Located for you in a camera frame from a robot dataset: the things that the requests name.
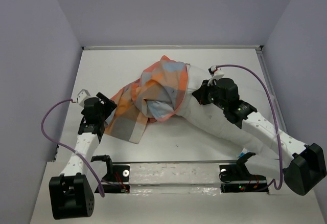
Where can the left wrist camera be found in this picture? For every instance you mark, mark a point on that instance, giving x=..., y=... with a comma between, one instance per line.
x=82, y=96

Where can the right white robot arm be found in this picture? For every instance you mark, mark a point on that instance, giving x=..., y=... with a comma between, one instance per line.
x=300, y=166

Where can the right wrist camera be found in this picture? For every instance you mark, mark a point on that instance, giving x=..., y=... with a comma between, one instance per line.
x=216, y=73

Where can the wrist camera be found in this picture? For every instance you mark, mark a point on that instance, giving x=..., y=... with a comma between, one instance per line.
x=216, y=73
x=82, y=96

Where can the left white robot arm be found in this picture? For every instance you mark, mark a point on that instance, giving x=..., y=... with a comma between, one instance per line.
x=72, y=191

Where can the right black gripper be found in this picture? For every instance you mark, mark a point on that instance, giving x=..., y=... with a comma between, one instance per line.
x=200, y=93

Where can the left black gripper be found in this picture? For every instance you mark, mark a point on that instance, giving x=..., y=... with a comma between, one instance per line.
x=109, y=106

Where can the orange blue checked pillowcase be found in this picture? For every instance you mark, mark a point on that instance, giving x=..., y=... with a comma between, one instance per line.
x=154, y=97

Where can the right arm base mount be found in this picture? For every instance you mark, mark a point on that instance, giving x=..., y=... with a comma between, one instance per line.
x=235, y=178

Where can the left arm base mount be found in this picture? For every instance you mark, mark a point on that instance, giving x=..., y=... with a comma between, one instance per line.
x=116, y=176

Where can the white pillow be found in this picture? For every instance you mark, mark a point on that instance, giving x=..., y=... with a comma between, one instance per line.
x=210, y=119

